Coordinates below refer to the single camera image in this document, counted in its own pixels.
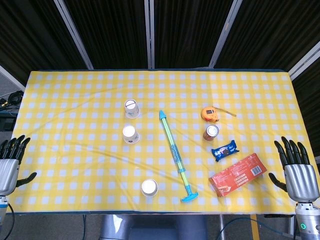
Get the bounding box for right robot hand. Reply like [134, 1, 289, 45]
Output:
[268, 136, 320, 203]

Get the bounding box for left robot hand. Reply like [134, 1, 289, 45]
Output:
[0, 134, 38, 197]

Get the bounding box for white paper cup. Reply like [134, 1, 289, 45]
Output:
[122, 124, 140, 145]
[140, 178, 159, 198]
[124, 99, 141, 119]

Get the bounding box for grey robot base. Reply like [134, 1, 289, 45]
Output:
[99, 214, 208, 240]

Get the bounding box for yellow white checkered tablecloth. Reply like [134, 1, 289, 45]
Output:
[6, 69, 320, 216]

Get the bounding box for orange biscuit box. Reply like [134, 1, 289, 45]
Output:
[208, 152, 268, 198]

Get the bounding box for blue cookie packet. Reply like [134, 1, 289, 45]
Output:
[211, 139, 240, 163]

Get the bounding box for red drink can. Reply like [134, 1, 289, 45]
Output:
[202, 124, 220, 143]

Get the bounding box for orange tape measure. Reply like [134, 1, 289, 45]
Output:
[200, 106, 237, 123]

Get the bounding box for green blue water pump toy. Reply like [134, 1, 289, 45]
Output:
[158, 109, 200, 203]

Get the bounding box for white paper cup, green leaves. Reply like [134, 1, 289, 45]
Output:
[140, 178, 159, 198]

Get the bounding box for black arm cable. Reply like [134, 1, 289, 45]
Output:
[0, 202, 16, 240]

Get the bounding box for black cable bundle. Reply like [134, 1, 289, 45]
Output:
[0, 91, 25, 111]

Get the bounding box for white partition post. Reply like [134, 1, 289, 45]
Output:
[53, 0, 95, 70]
[288, 41, 320, 81]
[208, 0, 242, 68]
[144, 0, 156, 70]
[0, 64, 26, 92]

